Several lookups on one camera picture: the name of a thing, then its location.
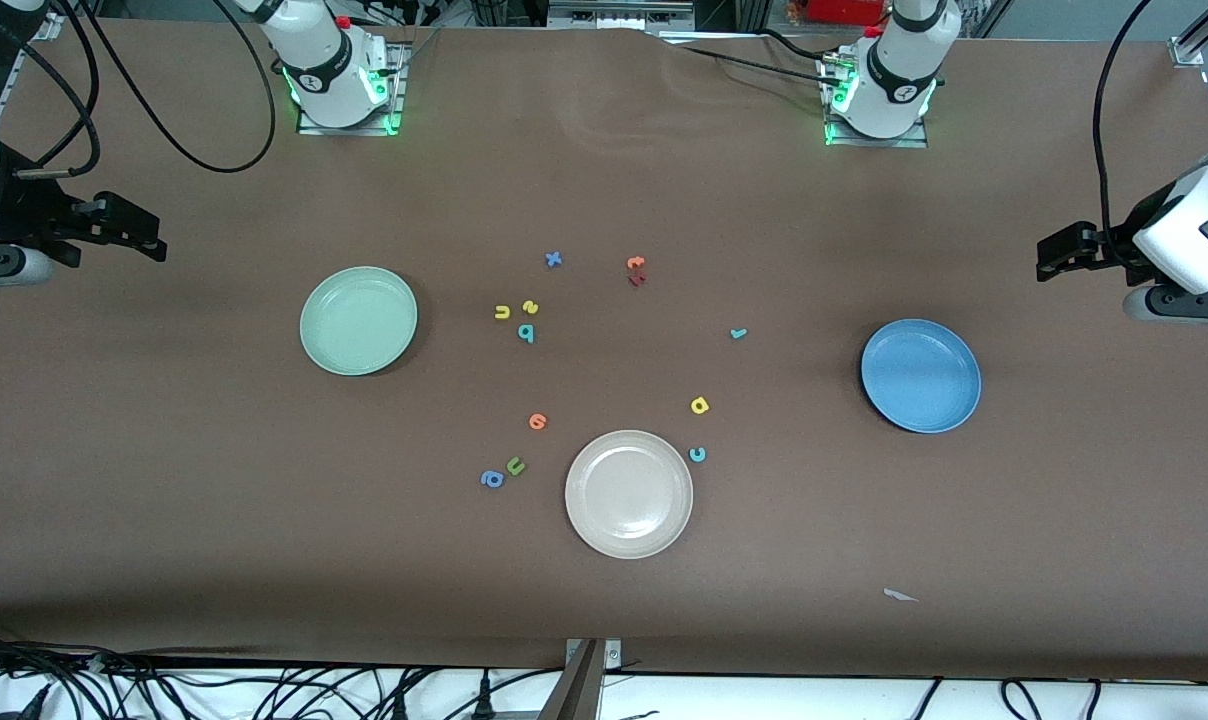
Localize blue plate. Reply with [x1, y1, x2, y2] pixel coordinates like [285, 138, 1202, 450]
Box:
[860, 318, 983, 435]

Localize aluminium corner profile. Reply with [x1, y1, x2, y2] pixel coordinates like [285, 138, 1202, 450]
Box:
[0, 10, 67, 136]
[1169, 0, 1208, 67]

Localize light green plate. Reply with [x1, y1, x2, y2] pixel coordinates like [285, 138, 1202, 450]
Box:
[299, 265, 419, 378]

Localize red box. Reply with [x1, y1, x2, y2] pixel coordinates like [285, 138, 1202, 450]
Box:
[802, 0, 890, 26]

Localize brown table cover sheet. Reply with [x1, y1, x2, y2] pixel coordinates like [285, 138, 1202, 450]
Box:
[0, 18, 1208, 681]

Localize beige plate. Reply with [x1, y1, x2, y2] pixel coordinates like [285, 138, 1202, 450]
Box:
[564, 429, 695, 560]

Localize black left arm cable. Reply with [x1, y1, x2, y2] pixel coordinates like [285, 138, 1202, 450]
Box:
[1091, 0, 1157, 236]

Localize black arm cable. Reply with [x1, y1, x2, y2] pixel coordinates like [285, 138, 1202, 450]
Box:
[1091, 0, 1157, 236]
[82, 0, 277, 174]
[9, 0, 102, 181]

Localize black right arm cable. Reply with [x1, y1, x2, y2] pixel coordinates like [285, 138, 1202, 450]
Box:
[9, 0, 102, 181]
[82, 0, 277, 174]

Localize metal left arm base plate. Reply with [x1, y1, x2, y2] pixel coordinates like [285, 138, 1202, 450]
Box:
[824, 60, 930, 149]

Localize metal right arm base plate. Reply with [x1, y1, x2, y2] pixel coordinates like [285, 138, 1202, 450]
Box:
[296, 40, 406, 137]

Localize black base cable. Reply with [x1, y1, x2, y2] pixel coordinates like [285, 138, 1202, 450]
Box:
[759, 28, 850, 63]
[676, 44, 837, 83]

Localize aluminium frame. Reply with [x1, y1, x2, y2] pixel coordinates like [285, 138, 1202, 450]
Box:
[547, 0, 697, 33]

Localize silver metal bracket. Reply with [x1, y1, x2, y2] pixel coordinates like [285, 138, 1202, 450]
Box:
[566, 638, 624, 673]

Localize aluminium profile post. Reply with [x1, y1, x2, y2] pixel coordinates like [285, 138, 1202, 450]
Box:
[539, 640, 605, 720]

